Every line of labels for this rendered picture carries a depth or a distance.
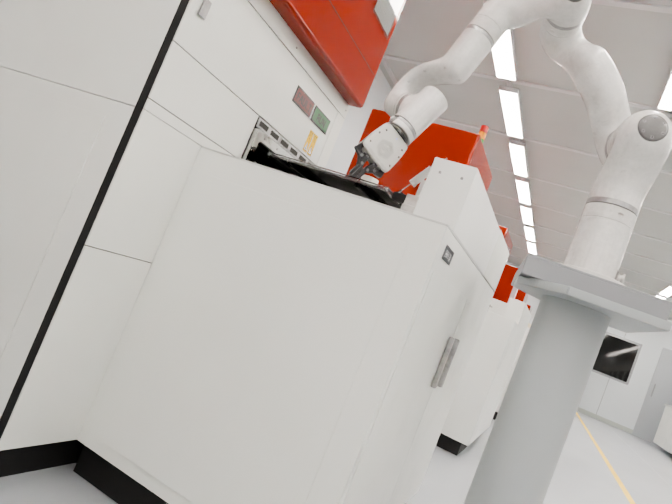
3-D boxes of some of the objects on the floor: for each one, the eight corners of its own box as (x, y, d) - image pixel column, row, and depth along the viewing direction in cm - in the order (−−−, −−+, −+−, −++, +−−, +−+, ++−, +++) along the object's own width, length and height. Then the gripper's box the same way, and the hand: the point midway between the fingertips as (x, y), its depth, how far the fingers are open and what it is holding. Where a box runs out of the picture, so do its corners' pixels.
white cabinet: (61, 474, 125) (199, 146, 129) (263, 431, 213) (341, 237, 217) (292, 646, 99) (455, 228, 103) (413, 516, 186) (498, 294, 191)
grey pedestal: (593, 657, 139) (701, 355, 143) (648, 797, 96) (799, 362, 101) (406, 557, 153) (510, 285, 157) (383, 642, 110) (526, 266, 115)
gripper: (408, 156, 151) (362, 200, 147) (376, 112, 146) (327, 157, 143) (422, 153, 144) (374, 199, 140) (388, 108, 139) (337, 154, 136)
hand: (356, 173), depth 142 cm, fingers closed
